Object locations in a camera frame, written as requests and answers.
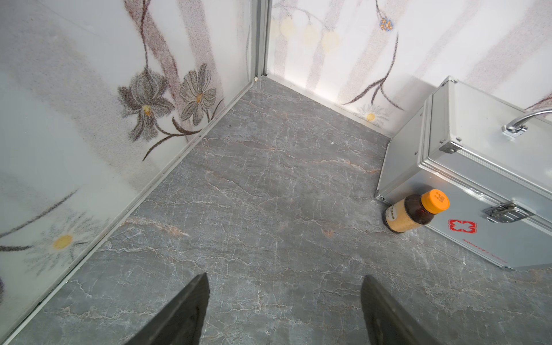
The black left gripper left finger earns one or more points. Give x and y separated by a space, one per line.
181 321

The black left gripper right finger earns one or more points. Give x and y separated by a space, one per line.
387 322

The brown bottle orange cap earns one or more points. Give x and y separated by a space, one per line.
415 211

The silver metal first-aid case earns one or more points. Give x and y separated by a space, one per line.
492 159

